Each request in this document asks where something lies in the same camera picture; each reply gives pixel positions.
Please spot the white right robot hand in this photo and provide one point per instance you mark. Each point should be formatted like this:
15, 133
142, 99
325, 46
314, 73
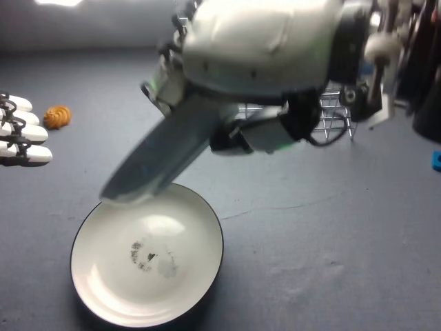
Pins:
255, 45

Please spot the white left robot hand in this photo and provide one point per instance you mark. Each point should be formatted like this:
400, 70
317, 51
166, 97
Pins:
24, 134

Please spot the white plate with black rim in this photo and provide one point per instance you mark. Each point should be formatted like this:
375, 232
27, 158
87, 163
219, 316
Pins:
148, 255
155, 162

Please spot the orange swirl cookie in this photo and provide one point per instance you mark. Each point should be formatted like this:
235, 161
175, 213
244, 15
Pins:
58, 118

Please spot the blue plastic block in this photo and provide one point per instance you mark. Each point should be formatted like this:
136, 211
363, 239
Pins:
435, 161

